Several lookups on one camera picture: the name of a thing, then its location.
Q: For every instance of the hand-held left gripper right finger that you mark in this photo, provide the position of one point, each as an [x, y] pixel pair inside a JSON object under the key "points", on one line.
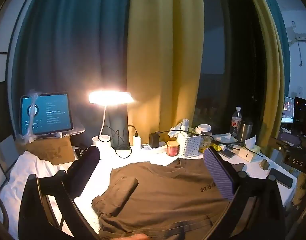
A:
{"points": [[220, 175]]}

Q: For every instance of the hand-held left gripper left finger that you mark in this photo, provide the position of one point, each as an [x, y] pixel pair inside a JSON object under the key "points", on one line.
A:
{"points": [[83, 170]]}

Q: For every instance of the brown t-shirt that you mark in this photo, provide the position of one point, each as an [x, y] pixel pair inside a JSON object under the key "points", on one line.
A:
{"points": [[155, 192]]}

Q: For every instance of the grey phone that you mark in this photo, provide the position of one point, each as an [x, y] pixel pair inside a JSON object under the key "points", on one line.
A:
{"points": [[228, 153]]}

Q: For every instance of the black phone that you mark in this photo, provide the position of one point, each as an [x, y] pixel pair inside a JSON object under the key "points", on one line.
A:
{"points": [[280, 177]]}

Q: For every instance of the yellow snack packet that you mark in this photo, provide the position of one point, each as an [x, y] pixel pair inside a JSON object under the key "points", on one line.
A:
{"points": [[214, 147]]}

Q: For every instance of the brown stone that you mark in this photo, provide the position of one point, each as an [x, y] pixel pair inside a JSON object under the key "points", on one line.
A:
{"points": [[264, 164]]}

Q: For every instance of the white tissue box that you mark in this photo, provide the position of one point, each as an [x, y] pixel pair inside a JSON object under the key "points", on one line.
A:
{"points": [[248, 154]]}

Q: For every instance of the white crumpled tissue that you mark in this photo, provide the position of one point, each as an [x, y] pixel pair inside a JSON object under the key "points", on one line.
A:
{"points": [[224, 137]]}

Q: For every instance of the cardboard box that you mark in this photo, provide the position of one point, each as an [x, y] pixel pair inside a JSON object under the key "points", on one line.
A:
{"points": [[48, 150]]}

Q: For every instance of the white perforated basket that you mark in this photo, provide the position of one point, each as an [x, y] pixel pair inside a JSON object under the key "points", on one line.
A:
{"points": [[190, 146]]}

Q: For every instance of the dark computer monitor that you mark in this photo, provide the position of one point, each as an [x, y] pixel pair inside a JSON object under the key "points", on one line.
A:
{"points": [[303, 115]]}

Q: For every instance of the white paper sheet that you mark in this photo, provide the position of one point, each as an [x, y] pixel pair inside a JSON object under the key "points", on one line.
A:
{"points": [[251, 141]]}

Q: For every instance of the glass jar with white lid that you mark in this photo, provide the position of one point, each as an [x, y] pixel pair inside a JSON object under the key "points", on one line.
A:
{"points": [[203, 128]]}

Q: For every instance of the lit computer monitor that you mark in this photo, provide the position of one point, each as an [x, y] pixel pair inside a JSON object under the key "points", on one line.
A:
{"points": [[288, 110]]}

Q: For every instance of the steel tumbler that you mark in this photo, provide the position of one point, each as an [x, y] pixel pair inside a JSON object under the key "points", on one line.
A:
{"points": [[245, 131]]}

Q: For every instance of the red candle jar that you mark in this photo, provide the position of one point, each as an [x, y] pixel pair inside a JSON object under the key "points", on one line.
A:
{"points": [[173, 150]]}

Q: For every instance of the clear water bottle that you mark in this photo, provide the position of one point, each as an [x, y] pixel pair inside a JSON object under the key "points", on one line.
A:
{"points": [[236, 120]]}

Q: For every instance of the white cloth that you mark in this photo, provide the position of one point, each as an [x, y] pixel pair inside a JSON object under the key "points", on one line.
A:
{"points": [[25, 165]]}

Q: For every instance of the white charger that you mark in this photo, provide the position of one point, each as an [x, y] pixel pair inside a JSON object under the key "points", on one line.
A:
{"points": [[137, 142]]}

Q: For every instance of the white textured table cover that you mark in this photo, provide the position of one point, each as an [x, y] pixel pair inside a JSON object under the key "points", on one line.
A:
{"points": [[143, 158]]}

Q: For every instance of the white bottle in basket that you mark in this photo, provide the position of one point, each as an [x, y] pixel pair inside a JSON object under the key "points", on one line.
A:
{"points": [[185, 124]]}

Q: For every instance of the crumpled tissue in basket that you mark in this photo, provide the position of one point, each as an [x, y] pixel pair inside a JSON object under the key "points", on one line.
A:
{"points": [[175, 131]]}

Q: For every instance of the tablet computer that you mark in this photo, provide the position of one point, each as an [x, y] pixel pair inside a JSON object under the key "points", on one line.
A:
{"points": [[50, 115]]}

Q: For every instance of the white power strip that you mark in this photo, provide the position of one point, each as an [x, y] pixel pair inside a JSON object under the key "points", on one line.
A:
{"points": [[158, 150]]}

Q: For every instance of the black charger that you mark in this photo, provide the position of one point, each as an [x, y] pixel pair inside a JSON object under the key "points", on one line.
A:
{"points": [[154, 140]]}

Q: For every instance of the white desk lamp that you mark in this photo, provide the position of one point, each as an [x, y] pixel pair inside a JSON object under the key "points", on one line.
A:
{"points": [[110, 97]]}

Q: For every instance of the yellow curtain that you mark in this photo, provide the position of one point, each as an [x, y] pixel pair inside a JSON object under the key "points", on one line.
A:
{"points": [[270, 67], [163, 55]]}

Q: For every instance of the teal curtain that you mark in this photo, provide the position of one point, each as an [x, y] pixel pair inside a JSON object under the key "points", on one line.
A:
{"points": [[284, 42], [68, 42]]}

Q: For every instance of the dark window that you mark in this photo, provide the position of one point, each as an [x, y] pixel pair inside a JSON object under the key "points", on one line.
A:
{"points": [[230, 55]]}

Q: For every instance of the white air conditioner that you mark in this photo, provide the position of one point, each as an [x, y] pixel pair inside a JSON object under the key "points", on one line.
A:
{"points": [[303, 36]]}

